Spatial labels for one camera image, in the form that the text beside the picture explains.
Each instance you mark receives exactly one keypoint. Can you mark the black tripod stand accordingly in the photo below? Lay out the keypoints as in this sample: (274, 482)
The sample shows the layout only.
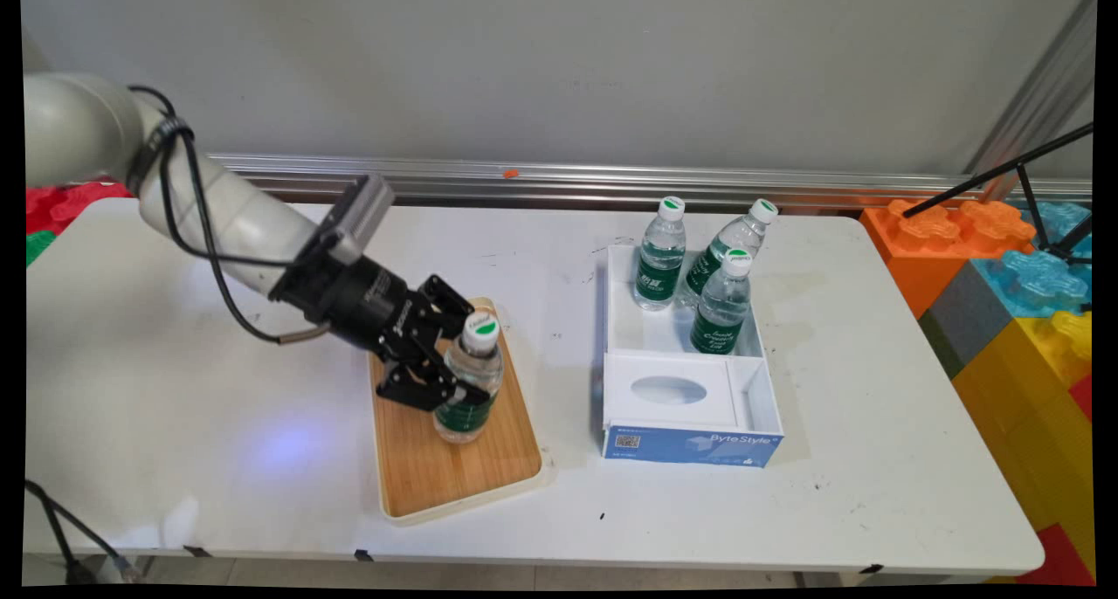
(1035, 197)

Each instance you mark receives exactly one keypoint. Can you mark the grey giant building block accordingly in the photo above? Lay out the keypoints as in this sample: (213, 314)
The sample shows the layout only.
(965, 320)

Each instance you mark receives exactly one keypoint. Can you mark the orange giant building block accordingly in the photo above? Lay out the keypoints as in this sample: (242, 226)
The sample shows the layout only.
(926, 250)

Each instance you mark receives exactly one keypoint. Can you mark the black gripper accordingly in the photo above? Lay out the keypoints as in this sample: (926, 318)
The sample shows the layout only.
(358, 302)

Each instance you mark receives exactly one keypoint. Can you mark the slanted aluminium post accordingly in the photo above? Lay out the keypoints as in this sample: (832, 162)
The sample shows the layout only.
(1039, 92)

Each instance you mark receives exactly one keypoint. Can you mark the horizontal aluminium rail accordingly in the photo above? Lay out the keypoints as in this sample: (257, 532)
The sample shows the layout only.
(786, 184)

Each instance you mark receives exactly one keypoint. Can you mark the blue giant building block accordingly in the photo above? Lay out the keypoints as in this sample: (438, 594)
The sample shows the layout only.
(1035, 276)

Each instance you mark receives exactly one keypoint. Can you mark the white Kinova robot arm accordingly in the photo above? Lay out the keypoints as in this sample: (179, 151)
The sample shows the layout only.
(201, 197)

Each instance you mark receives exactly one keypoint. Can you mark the yellow giant building block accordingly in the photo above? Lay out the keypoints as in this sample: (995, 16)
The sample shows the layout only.
(1031, 424)

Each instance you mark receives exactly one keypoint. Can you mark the bamboo tray with white rim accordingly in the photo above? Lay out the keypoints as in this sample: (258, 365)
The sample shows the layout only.
(476, 468)

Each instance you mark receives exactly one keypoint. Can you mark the red giant building block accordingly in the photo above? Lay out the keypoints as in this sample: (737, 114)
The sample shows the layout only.
(1061, 560)

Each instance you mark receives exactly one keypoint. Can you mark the red flat building block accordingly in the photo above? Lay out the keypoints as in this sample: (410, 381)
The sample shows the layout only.
(61, 206)

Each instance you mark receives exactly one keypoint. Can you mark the green flat building block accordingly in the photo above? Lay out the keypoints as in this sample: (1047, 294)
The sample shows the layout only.
(37, 245)

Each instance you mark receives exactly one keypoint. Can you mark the water bottle with green label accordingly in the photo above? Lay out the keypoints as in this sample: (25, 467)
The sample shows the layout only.
(721, 306)
(476, 363)
(661, 258)
(738, 237)

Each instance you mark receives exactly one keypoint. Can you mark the white and blue cardboard box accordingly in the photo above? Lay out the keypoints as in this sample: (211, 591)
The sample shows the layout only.
(690, 407)

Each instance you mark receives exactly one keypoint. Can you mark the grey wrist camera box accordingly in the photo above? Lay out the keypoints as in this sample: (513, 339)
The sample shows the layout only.
(362, 215)

